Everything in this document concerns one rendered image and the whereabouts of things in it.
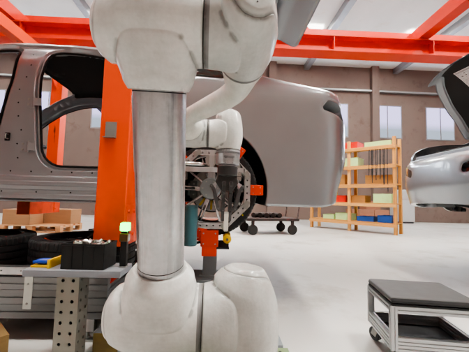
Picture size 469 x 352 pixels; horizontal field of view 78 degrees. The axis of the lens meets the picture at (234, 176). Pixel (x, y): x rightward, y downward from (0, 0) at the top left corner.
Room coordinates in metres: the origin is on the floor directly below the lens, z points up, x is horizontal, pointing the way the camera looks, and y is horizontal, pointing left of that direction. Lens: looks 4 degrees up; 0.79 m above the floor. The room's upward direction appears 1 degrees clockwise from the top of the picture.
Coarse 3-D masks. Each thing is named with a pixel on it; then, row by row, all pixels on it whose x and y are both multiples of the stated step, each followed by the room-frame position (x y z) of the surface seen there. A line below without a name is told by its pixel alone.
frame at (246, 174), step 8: (200, 152) 1.98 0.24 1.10; (208, 152) 2.03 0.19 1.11; (192, 160) 1.98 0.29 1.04; (248, 176) 1.99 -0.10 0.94; (248, 184) 2.00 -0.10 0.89; (248, 192) 2.00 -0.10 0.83; (248, 200) 2.00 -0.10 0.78; (240, 208) 2.00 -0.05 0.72; (232, 216) 1.99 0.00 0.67; (200, 224) 1.99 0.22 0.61; (208, 224) 1.99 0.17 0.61; (216, 224) 1.99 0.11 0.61
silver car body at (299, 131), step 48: (288, 0) 2.98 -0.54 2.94; (0, 48) 2.23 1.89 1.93; (48, 48) 2.24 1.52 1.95; (96, 48) 2.24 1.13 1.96; (96, 96) 3.53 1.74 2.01; (192, 96) 2.08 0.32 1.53; (288, 96) 2.10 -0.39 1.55; (336, 96) 2.19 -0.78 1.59; (0, 144) 2.05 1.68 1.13; (288, 144) 2.10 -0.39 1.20; (336, 144) 2.14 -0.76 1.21; (0, 192) 2.05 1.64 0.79; (48, 192) 2.05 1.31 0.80; (288, 192) 2.10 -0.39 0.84; (336, 192) 2.21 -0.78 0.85
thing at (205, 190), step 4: (204, 180) 1.84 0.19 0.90; (208, 180) 1.84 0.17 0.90; (212, 180) 1.84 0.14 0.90; (200, 184) 1.89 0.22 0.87; (204, 184) 1.84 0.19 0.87; (208, 184) 1.84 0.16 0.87; (216, 184) 1.84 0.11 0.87; (200, 188) 1.84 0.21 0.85; (204, 188) 1.84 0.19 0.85; (208, 188) 1.84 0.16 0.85; (216, 188) 1.84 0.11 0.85; (200, 192) 1.89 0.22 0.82; (204, 192) 1.84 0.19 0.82; (208, 192) 1.84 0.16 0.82; (212, 192) 1.84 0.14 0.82; (216, 192) 1.84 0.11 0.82; (220, 192) 1.89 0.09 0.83; (204, 196) 1.84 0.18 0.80; (208, 196) 1.84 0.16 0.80; (212, 196) 1.84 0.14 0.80
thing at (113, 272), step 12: (60, 264) 1.43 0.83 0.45; (24, 276) 1.31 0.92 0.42; (36, 276) 1.32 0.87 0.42; (48, 276) 1.32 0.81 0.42; (60, 276) 1.32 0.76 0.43; (72, 276) 1.32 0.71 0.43; (84, 276) 1.32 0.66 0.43; (96, 276) 1.33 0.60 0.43; (108, 276) 1.33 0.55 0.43; (120, 276) 1.33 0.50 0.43
